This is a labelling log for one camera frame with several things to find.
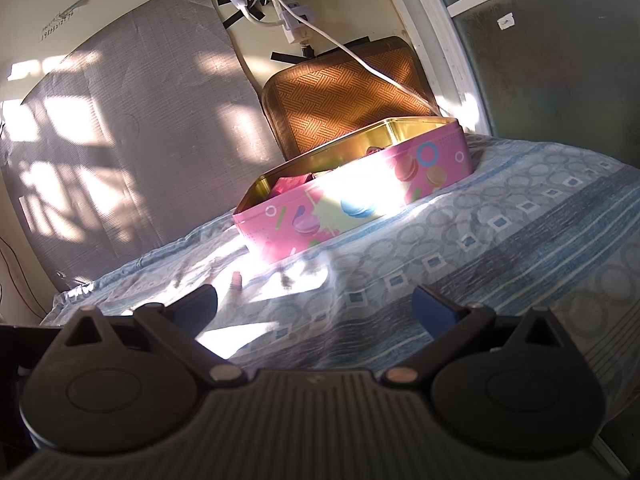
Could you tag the white power strip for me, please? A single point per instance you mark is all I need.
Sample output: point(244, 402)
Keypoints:
point(295, 15)

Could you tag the white window frame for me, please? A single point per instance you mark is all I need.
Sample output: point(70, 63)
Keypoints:
point(435, 35)

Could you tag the brown woven cushion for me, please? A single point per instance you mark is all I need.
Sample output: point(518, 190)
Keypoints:
point(325, 95)

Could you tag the small pink tube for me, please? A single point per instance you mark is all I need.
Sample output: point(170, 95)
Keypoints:
point(236, 281)

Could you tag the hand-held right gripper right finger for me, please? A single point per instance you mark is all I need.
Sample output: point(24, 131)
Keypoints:
point(432, 312)

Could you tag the blue patterned bed sheet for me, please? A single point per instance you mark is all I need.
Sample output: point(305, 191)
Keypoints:
point(500, 235)

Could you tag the pink macaron print tin box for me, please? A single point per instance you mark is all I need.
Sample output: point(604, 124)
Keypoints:
point(320, 210)

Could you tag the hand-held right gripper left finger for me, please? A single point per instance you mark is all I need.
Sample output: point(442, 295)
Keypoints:
point(197, 310)

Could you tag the frosted glass pane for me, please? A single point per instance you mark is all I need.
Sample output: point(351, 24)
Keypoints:
point(550, 60)

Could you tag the black tape strip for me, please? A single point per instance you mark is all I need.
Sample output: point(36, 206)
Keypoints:
point(235, 19)
point(285, 56)

